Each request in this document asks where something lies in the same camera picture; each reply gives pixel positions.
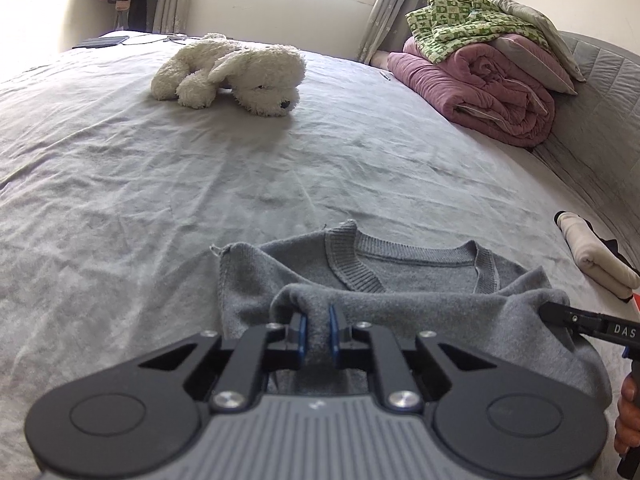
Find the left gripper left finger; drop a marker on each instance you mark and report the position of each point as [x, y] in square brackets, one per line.
[245, 364]

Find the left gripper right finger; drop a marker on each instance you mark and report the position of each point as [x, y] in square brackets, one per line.
[374, 349]

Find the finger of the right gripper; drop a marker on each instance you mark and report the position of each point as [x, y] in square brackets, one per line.
[562, 316]

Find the grey knitted cat sweater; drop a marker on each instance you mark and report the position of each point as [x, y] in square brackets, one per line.
[400, 299]

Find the person's right hand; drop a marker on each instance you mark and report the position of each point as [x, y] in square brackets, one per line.
[627, 424]

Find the beige folded garment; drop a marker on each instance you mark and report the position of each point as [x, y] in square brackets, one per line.
[595, 254]

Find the grey quilted blanket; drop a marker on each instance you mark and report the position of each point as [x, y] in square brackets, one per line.
[594, 142]

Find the grey bed sheet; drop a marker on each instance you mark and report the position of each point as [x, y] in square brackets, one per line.
[128, 223]

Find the pink folded quilt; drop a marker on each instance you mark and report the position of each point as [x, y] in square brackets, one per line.
[479, 88]

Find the grey pillow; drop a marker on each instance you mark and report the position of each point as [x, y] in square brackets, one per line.
[553, 66]

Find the white plush dog toy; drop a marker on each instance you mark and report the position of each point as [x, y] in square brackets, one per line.
[262, 78]

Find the green patterned cloth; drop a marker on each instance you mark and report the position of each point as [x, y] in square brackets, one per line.
[444, 26]

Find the dark tablet on bed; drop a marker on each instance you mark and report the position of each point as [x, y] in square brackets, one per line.
[101, 42]

